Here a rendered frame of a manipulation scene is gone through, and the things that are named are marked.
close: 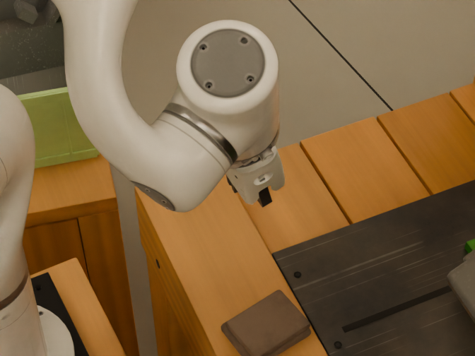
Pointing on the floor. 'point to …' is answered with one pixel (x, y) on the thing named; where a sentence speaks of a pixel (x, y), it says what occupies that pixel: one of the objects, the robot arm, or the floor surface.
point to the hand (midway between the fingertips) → (242, 175)
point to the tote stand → (83, 235)
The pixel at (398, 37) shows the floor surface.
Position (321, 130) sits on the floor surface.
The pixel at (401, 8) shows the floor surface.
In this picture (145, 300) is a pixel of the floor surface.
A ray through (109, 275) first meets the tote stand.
